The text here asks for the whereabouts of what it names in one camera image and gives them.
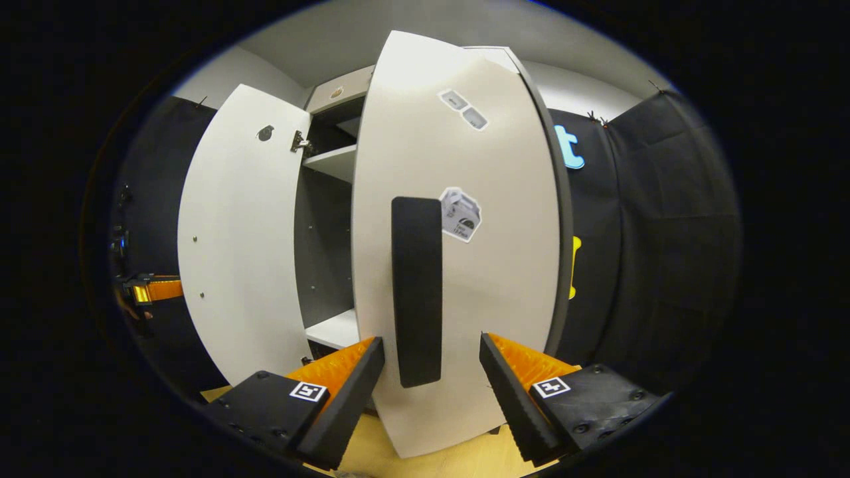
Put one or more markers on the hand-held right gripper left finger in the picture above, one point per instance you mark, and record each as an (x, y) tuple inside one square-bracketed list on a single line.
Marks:
[(342, 405)]

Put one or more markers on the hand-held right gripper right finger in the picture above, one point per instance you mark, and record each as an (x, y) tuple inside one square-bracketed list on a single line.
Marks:
[(514, 405)]

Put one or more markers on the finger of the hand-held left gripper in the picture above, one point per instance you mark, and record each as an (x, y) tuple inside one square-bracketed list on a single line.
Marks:
[(163, 290)]

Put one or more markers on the white cabinet door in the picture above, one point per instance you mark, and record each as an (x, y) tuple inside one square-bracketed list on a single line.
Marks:
[(491, 279), (239, 239)]

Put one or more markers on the white and grey cabinet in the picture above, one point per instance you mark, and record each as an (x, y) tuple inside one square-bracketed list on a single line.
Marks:
[(325, 252)]

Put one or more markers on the white cabinet shelf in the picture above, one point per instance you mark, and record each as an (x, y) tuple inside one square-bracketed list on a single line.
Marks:
[(335, 162)]

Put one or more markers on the beige cabinet drawer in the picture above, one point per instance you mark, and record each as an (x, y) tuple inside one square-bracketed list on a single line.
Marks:
[(339, 89)]

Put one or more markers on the metal spring clip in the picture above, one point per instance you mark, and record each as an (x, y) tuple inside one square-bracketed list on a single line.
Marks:
[(657, 86), (596, 119)]

